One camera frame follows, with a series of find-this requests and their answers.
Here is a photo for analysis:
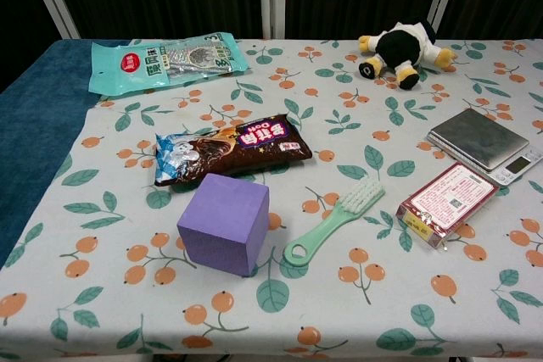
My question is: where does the purple foam cube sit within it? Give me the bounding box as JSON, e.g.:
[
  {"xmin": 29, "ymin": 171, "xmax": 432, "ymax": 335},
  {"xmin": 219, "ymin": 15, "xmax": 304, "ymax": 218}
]
[{"xmin": 176, "ymin": 173, "xmax": 271, "ymax": 278}]

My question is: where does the blue plush cloth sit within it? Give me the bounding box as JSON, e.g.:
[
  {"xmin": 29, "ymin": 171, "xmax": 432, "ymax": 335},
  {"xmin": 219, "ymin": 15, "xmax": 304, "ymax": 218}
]
[{"xmin": 0, "ymin": 38, "xmax": 133, "ymax": 270}]

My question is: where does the brown chocolate snack bag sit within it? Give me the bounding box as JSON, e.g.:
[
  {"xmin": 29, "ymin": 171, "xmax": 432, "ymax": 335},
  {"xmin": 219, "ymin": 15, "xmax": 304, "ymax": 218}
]
[{"xmin": 152, "ymin": 113, "xmax": 314, "ymax": 187}]

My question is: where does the silver digital kitchen scale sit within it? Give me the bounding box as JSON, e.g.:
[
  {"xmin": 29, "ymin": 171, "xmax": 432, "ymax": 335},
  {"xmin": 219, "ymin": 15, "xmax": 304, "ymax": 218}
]
[{"xmin": 426, "ymin": 108, "xmax": 543, "ymax": 187}]

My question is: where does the floral fruit print tablecloth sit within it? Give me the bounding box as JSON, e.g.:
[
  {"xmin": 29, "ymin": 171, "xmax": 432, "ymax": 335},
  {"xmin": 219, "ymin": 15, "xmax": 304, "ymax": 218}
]
[{"xmin": 0, "ymin": 37, "xmax": 543, "ymax": 362}]

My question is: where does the red white card box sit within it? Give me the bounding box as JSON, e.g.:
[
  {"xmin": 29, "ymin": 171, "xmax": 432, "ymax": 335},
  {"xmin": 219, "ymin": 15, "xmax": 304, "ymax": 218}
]
[{"xmin": 395, "ymin": 161, "xmax": 500, "ymax": 249}]

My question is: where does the teal snack packet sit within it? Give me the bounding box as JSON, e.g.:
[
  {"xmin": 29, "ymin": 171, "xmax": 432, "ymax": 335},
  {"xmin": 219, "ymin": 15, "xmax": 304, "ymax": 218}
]
[{"xmin": 87, "ymin": 31, "xmax": 250, "ymax": 97}]

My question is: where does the green scrubbing brush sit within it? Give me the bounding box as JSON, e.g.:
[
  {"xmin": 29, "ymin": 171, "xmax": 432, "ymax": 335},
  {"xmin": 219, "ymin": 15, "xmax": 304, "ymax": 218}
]
[{"xmin": 282, "ymin": 176, "xmax": 387, "ymax": 268}]

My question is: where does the black white plush toy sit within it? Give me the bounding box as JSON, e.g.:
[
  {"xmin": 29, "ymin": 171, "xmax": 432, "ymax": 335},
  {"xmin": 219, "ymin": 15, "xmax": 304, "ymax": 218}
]
[{"xmin": 357, "ymin": 18, "xmax": 458, "ymax": 92}]

